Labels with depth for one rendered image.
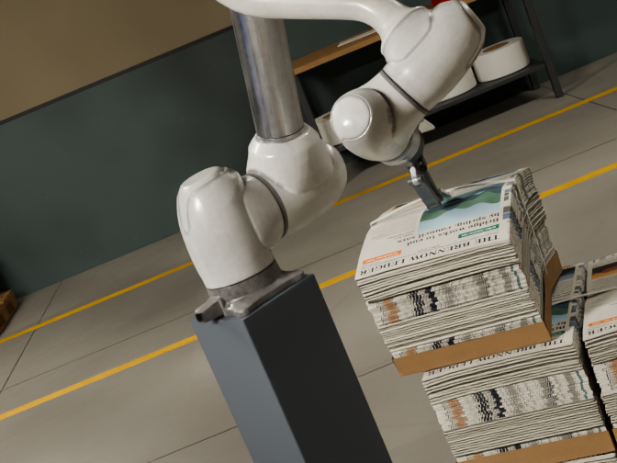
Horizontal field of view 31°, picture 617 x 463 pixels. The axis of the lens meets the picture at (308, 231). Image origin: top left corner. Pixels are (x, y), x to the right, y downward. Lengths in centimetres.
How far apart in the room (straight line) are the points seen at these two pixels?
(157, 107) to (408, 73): 679
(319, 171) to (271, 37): 30
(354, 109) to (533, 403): 64
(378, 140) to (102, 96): 685
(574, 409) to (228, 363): 71
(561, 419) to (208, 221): 76
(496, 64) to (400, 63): 630
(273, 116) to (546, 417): 79
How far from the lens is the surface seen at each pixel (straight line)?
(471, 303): 194
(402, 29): 175
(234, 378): 229
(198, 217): 217
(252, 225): 219
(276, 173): 224
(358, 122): 170
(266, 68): 218
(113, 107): 850
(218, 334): 225
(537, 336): 196
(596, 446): 204
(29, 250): 878
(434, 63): 173
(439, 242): 192
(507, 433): 205
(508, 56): 804
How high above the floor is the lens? 160
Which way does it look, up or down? 13 degrees down
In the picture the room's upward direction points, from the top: 23 degrees counter-clockwise
